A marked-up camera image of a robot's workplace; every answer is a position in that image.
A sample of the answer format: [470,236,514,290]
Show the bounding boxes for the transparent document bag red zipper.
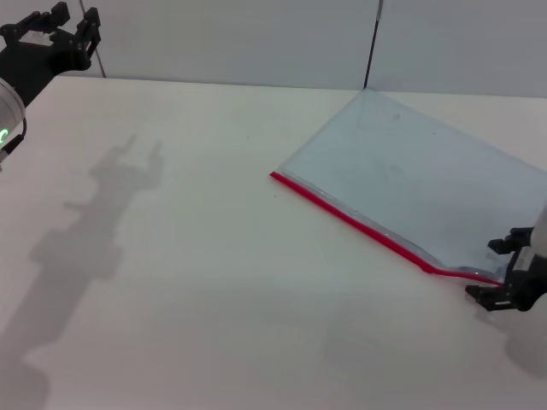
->
[268,88,547,288]

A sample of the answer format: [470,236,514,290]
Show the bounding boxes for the thin black hanging cable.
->
[362,0,385,90]

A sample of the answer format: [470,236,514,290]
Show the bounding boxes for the dark wrist cable with plug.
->
[0,117,28,166]

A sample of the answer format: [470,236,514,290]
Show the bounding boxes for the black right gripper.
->
[464,227,547,313]

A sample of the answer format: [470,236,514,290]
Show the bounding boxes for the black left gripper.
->
[0,2,103,108]

